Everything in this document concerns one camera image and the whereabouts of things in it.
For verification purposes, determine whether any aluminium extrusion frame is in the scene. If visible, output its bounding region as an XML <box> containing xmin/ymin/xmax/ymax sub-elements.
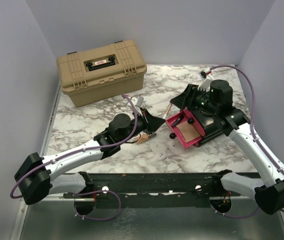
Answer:
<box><xmin>9</xmin><ymin>84</ymin><xmax>100</xmax><ymax>240</ymax></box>

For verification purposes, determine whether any square copper compact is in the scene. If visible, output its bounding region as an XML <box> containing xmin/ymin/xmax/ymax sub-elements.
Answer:
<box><xmin>177</xmin><ymin>121</ymin><xmax>200</xmax><ymax>143</ymax></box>

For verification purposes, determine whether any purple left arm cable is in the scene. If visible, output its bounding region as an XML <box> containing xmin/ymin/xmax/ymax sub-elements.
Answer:
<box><xmin>9</xmin><ymin>94</ymin><xmax>140</xmax><ymax>222</ymax></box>

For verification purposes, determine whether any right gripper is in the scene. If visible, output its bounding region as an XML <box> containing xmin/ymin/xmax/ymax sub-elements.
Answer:
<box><xmin>171</xmin><ymin>82</ymin><xmax>219</xmax><ymax>115</ymax></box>

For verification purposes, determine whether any beige concealer tube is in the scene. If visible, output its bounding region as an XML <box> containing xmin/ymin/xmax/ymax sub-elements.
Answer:
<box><xmin>136</xmin><ymin>133</ymin><xmax>157</xmax><ymax>145</ymax></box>

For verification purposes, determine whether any black makeup drawer organizer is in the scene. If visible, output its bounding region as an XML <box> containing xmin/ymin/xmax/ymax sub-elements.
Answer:
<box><xmin>191</xmin><ymin>110</ymin><xmax>223</xmax><ymax>147</ymax></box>

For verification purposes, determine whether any tan plastic toolbox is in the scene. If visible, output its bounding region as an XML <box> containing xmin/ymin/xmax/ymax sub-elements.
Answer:
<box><xmin>56</xmin><ymin>40</ymin><xmax>147</xmax><ymax>107</ymax></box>

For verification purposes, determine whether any pink drawer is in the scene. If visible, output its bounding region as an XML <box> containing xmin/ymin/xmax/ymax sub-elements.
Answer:
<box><xmin>183</xmin><ymin>108</ymin><xmax>206</xmax><ymax>137</ymax></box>
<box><xmin>166</xmin><ymin>109</ymin><xmax>206</xmax><ymax>149</ymax></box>

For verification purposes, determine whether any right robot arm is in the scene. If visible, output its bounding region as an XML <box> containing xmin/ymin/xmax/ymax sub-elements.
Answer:
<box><xmin>170</xmin><ymin>79</ymin><xmax>284</xmax><ymax>215</ymax></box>

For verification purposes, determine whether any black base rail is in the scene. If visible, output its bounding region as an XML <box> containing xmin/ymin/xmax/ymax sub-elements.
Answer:
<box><xmin>63</xmin><ymin>171</ymin><xmax>261</xmax><ymax>210</ymax></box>

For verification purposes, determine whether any black mascara stick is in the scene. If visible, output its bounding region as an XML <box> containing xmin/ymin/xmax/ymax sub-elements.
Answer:
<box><xmin>171</xmin><ymin>115</ymin><xmax>184</xmax><ymax>127</ymax></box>

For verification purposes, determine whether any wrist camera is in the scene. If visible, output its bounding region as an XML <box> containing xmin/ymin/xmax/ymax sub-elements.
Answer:
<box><xmin>198</xmin><ymin>69</ymin><xmax>213</xmax><ymax>91</ymax></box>
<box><xmin>130</xmin><ymin>95</ymin><xmax>144</xmax><ymax>108</ymax></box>

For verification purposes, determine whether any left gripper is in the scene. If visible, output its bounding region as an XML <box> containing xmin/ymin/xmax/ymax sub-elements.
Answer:
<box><xmin>119</xmin><ymin>108</ymin><xmax>165</xmax><ymax>145</ymax></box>

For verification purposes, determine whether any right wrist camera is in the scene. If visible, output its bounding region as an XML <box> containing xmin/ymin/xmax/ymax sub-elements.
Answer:
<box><xmin>198</xmin><ymin>69</ymin><xmax>213</xmax><ymax>91</ymax></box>

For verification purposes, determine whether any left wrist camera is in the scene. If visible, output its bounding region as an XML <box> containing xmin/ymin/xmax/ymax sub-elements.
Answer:
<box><xmin>130</xmin><ymin>95</ymin><xmax>144</xmax><ymax>108</ymax></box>

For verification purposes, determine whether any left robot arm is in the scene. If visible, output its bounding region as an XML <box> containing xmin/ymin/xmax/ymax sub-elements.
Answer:
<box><xmin>14</xmin><ymin>108</ymin><xmax>165</xmax><ymax>205</ymax></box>

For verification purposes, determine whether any pink top drawer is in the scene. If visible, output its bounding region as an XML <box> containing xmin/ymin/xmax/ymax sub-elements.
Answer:
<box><xmin>183</xmin><ymin>108</ymin><xmax>206</xmax><ymax>137</ymax></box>

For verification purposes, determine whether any slim concealer tube white cap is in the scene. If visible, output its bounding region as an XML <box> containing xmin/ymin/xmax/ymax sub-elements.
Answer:
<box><xmin>163</xmin><ymin>103</ymin><xmax>172</xmax><ymax>119</ymax></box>

